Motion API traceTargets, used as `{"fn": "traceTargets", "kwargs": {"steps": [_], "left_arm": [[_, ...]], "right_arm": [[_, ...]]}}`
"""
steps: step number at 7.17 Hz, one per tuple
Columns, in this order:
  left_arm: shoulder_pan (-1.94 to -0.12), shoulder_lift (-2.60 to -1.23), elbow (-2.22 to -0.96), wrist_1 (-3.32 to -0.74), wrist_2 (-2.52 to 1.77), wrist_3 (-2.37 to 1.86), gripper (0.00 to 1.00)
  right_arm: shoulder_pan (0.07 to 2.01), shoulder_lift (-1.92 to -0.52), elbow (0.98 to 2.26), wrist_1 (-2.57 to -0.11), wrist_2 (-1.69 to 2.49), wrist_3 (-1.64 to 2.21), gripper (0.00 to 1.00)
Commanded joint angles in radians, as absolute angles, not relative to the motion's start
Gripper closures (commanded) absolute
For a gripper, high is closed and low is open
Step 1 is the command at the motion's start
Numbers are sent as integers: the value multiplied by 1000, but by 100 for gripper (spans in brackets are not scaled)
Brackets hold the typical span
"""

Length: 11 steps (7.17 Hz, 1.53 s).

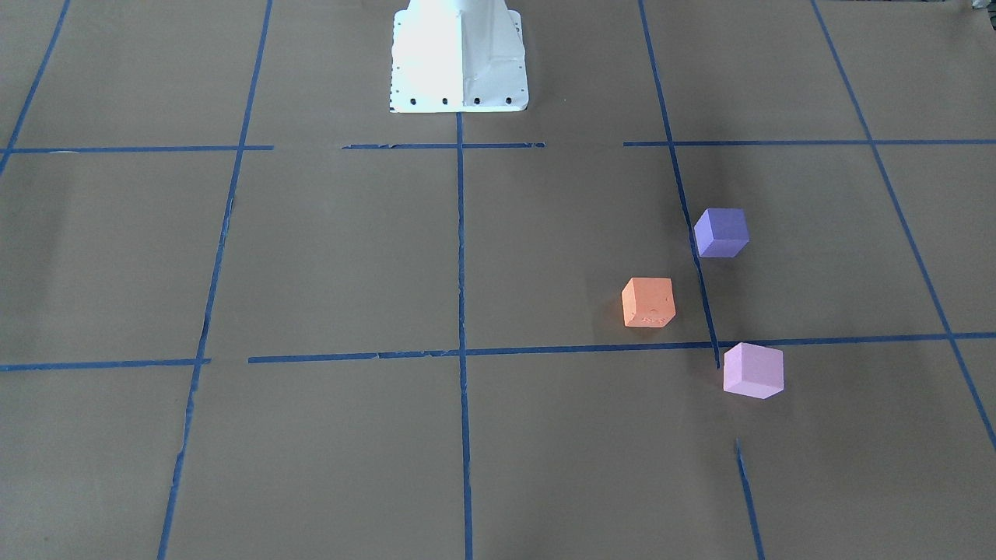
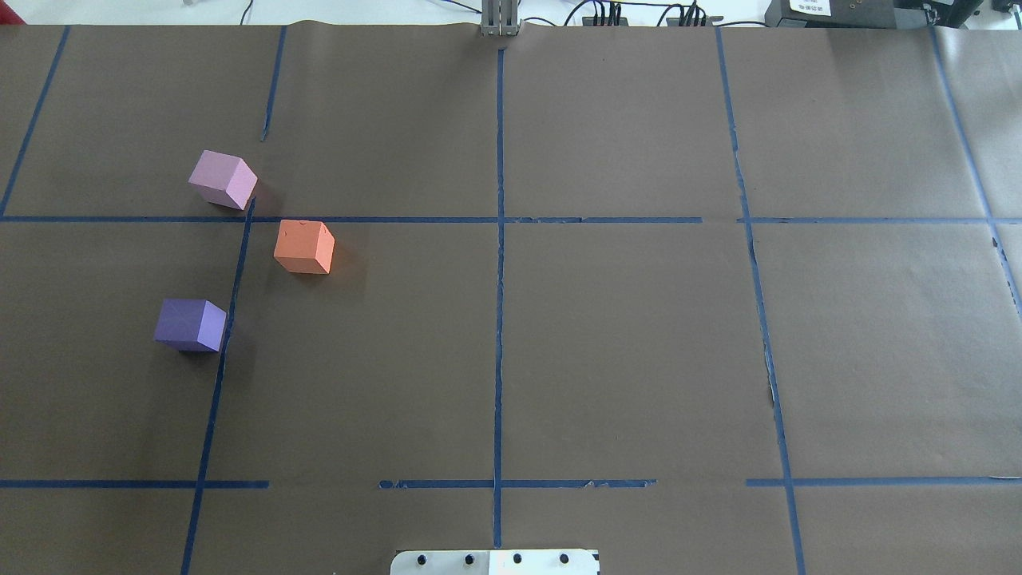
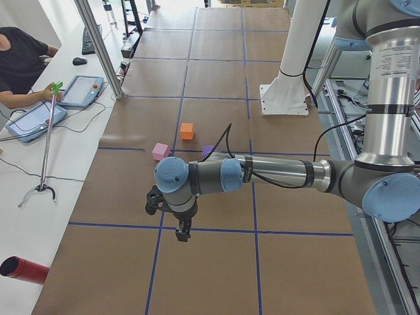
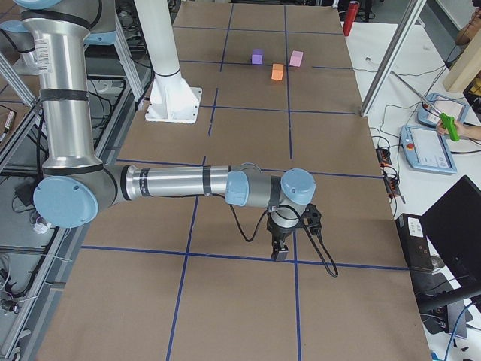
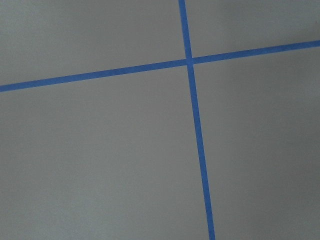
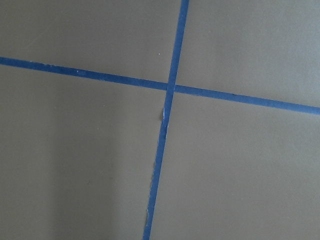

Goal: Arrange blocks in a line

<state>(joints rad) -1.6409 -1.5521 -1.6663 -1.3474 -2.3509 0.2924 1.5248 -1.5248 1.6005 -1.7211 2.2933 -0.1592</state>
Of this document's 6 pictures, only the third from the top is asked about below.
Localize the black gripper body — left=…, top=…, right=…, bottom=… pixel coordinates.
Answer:
left=173, top=205, right=198, bottom=230

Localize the purple foam cube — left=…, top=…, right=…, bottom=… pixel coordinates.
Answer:
left=201, top=145, right=214, bottom=159

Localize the orange foam cube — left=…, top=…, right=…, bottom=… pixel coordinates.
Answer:
left=180, top=122, right=194, bottom=140

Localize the silver reacher grabber tool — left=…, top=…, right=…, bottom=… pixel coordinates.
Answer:
left=18, top=81, right=63, bottom=208

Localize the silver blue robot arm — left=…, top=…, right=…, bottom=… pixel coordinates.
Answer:
left=145, top=1, right=419, bottom=242

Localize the person's hand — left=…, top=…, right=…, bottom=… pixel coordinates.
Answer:
left=37, top=83, right=64, bottom=102

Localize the pink foam cube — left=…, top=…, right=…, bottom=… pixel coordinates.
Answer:
left=152, top=142, right=171, bottom=161

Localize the blue teach pendant far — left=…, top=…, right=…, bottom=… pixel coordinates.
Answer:
left=58, top=75, right=104, bottom=108

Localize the blue teach pendant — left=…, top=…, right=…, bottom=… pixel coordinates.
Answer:
left=58, top=75, right=104, bottom=108
left=5, top=101, right=52, bottom=143

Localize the red cylinder tube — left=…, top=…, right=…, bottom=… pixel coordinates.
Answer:
left=1, top=256, right=50, bottom=285

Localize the blue teach pendant near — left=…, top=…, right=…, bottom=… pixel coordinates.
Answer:
left=5, top=101, right=52, bottom=143

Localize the black computer mouse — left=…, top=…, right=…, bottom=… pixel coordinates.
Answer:
left=72, top=57, right=87, bottom=66

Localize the black keyboard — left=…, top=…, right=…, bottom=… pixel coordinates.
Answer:
left=81, top=27, right=95, bottom=55

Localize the person in black shirt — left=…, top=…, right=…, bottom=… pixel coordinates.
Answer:
left=1, top=27, right=58, bottom=110

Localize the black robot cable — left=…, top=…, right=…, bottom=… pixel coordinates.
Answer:
left=203, top=123, right=316, bottom=190

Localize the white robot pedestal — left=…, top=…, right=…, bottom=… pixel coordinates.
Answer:
left=260, top=0, right=329, bottom=116

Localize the aluminium side frame rail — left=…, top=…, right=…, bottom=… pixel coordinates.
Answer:
left=320, top=79, right=419, bottom=314

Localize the aluminium frame post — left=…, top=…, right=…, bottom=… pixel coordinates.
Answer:
left=74, top=0, right=123, bottom=100

